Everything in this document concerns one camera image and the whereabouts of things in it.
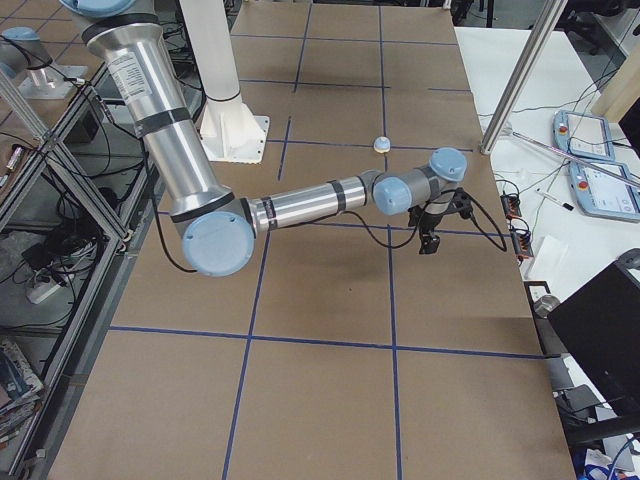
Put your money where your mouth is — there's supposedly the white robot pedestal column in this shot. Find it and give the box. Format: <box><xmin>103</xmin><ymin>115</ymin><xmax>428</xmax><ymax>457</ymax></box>
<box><xmin>180</xmin><ymin>0</ymin><xmax>270</xmax><ymax>164</ymax></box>

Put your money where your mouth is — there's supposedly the aluminium frame post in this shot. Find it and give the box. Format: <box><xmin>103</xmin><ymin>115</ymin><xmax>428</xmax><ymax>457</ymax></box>
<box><xmin>479</xmin><ymin>0</ymin><xmax>568</xmax><ymax>155</ymax></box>

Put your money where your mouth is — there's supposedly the stack of magazines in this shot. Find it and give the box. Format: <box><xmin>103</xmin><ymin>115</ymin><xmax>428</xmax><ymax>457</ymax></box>
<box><xmin>1</xmin><ymin>337</ymin><xmax>44</xmax><ymax>443</ymax></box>

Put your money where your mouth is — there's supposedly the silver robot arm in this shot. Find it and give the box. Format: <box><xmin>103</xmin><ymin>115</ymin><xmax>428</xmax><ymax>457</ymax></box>
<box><xmin>67</xmin><ymin>1</ymin><xmax>467</xmax><ymax>277</ymax></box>

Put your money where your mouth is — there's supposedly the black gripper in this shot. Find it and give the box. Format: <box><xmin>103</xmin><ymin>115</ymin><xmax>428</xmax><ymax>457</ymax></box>
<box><xmin>408</xmin><ymin>187</ymin><xmax>473</xmax><ymax>255</ymax></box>

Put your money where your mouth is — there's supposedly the white blue service bell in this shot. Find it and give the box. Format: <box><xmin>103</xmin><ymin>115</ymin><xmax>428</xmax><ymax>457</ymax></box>
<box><xmin>373</xmin><ymin>136</ymin><xmax>391</xmax><ymax>154</ymax></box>

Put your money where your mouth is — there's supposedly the teach pendant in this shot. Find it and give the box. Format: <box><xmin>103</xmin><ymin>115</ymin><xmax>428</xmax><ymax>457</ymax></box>
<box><xmin>569</xmin><ymin>161</ymin><xmax>639</xmax><ymax>223</ymax></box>
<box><xmin>552</xmin><ymin>110</ymin><xmax>615</xmax><ymax>162</ymax></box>

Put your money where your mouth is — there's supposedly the aluminium extrusion frame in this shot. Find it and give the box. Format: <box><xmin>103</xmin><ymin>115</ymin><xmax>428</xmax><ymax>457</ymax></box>
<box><xmin>1</xmin><ymin>67</ymin><xmax>159</xmax><ymax>479</ymax></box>

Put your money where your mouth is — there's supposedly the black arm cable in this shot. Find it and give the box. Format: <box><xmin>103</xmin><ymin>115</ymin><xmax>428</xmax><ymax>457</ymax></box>
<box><xmin>154</xmin><ymin>199</ymin><xmax>509</xmax><ymax>275</ymax></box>

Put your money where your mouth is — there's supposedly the black marker pen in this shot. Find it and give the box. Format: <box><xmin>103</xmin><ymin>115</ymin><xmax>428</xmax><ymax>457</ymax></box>
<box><xmin>536</xmin><ymin>189</ymin><xmax>575</xmax><ymax>211</ymax></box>

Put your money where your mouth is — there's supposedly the upper teach pendant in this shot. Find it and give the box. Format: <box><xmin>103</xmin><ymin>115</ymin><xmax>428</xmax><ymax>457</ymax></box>
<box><xmin>552</xmin><ymin>110</ymin><xmax>615</xmax><ymax>162</ymax></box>

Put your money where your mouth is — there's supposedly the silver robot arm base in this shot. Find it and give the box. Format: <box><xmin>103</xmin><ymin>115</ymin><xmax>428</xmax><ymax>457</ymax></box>
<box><xmin>1</xmin><ymin>27</ymin><xmax>88</xmax><ymax>100</ymax></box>

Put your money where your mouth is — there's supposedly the orange black electronics board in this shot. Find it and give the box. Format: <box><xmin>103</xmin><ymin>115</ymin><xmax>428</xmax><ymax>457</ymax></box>
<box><xmin>500</xmin><ymin>193</ymin><xmax>534</xmax><ymax>263</ymax></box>

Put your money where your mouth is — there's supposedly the lower teach pendant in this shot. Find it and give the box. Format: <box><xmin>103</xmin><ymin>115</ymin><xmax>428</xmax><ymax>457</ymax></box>
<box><xmin>569</xmin><ymin>161</ymin><xmax>639</xmax><ymax>223</ymax></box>

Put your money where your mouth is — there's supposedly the white power strip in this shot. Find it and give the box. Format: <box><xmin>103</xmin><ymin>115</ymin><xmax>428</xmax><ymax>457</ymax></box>
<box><xmin>26</xmin><ymin>280</ymin><xmax>62</xmax><ymax>305</ymax></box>

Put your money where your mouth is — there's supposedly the silver metal cylinder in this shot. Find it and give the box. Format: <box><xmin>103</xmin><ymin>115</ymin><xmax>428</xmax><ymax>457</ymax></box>
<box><xmin>532</xmin><ymin>294</ymin><xmax>561</xmax><ymax>319</ymax></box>

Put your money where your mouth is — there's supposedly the white paper sheet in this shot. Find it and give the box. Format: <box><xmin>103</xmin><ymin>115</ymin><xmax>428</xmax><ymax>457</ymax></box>
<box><xmin>523</xmin><ymin>235</ymin><xmax>569</xmax><ymax>282</ymax></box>

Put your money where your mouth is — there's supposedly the black computer monitor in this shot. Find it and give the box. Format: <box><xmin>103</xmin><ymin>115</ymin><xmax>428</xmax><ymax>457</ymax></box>
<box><xmin>547</xmin><ymin>261</ymin><xmax>639</xmax><ymax>416</ymax></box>

